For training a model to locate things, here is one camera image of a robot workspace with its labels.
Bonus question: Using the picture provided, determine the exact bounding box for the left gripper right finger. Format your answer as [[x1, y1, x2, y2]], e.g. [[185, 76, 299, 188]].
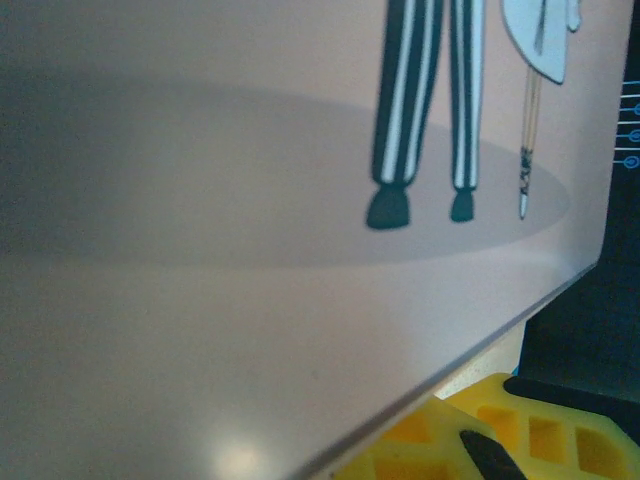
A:
[[439, 372, 640, 480]]

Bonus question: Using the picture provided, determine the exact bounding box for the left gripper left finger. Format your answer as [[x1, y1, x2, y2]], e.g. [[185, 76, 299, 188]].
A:
[[334, 394, 482, 480]]

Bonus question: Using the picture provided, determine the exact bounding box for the pink box with cartoon print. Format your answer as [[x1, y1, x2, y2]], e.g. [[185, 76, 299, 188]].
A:
[[0, 0, 629, 480]]

